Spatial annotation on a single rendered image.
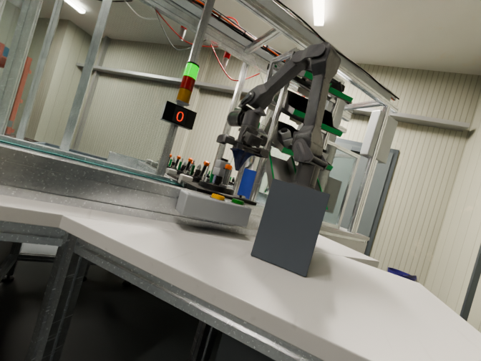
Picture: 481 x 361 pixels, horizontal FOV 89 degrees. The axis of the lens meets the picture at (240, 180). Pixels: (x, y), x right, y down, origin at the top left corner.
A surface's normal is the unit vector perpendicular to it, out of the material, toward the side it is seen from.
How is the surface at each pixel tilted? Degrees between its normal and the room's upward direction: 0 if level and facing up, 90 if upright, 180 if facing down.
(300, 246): 90
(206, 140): 90
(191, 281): 90
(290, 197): 90
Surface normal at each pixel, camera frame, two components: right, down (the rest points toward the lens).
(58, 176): 0.48, 0.14
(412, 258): -0.32, -0.09
